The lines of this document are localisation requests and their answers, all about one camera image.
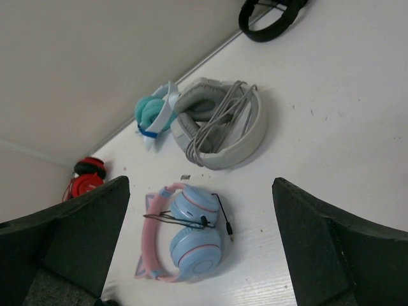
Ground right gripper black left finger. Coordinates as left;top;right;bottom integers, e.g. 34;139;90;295
1;176;130;305

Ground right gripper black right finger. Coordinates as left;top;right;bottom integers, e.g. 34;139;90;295
272;178;407;305

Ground blue pink cat-ear headphones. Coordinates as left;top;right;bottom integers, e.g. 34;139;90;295
135;183;225;282

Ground red black headphones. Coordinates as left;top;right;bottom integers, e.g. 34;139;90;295
62;157;106;201

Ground teal white headphones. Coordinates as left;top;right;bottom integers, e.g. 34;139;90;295
136;96;176;144

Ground grey white headphones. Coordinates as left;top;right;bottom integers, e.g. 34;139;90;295
170;78;268;170

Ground black headphones far corner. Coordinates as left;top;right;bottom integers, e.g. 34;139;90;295
238;0;310;43

